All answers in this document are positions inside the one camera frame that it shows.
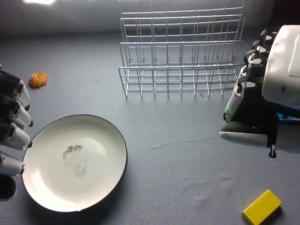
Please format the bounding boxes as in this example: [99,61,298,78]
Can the silver wire dish rack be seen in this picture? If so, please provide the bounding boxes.
[118,0,248,99]

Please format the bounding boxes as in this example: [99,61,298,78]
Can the blue block with two holes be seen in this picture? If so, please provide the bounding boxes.
[277,112,297,122]

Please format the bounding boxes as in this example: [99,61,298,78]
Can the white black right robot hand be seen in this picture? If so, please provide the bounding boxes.
[219,24,300,159]

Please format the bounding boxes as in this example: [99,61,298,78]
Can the yellow rectangular block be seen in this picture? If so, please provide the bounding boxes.
[242,189,283,225]

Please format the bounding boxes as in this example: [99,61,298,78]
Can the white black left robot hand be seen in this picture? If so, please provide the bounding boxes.
[0,63,34,200]

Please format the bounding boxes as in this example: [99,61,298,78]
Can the orange swirl cookie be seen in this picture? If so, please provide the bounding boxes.
[29,71,49,89]

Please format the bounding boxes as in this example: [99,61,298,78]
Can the white plate with label underneath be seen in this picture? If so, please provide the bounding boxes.
[22,114,129,213]

